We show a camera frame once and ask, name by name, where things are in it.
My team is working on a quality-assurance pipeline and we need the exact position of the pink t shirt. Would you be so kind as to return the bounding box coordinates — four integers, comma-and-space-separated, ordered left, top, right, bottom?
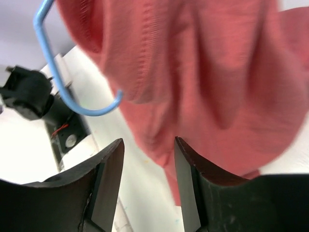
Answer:
56, 0, 309, 205

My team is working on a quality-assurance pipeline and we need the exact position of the light blue wire hanger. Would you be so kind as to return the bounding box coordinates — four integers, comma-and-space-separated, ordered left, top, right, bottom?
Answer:
33, 0, 123, 116

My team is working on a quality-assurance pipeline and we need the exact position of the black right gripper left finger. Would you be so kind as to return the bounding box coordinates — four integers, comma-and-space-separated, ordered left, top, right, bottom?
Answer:
0, 139, 125, 232

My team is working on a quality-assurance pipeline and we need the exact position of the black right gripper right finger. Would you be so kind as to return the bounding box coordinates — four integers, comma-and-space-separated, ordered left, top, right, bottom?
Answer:
174, 137, 309, 232

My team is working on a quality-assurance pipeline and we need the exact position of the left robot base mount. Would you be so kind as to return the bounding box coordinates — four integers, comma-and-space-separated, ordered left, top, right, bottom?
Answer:
0, 66, 90, 171

